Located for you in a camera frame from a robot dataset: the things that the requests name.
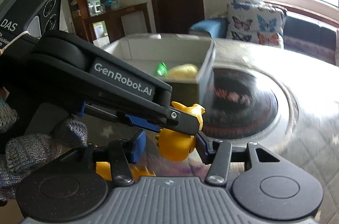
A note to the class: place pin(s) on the pale yellow soft toy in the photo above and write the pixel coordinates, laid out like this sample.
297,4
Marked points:
182,71

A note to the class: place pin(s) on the yellow toy figure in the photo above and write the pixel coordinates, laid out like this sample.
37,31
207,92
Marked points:
174,147
102,169

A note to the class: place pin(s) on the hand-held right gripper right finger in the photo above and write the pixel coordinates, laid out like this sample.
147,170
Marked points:
201,145

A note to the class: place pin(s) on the person's left hand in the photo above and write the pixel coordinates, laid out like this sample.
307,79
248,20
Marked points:
26,152

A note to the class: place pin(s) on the green toy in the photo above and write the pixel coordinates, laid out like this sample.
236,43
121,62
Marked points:
160,69

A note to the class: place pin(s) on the grey storage box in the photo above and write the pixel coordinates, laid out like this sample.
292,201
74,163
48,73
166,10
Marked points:
204,72

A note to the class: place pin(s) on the dark sofa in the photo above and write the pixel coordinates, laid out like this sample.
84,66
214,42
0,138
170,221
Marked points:
312,38

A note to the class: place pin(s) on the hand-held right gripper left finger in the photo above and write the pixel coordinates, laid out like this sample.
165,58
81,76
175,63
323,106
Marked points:
137,145

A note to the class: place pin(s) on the white box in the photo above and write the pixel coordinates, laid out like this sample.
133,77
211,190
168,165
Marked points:
100,33

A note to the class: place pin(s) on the blue cushion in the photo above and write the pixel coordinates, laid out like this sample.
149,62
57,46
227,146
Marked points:
209,27

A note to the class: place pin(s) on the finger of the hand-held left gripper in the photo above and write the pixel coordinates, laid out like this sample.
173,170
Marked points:
143,123

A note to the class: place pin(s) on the round dark patterned mat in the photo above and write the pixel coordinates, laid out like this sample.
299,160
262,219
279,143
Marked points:
243,107

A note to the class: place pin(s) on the butterfly print cushion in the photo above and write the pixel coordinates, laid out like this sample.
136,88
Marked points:
254,22

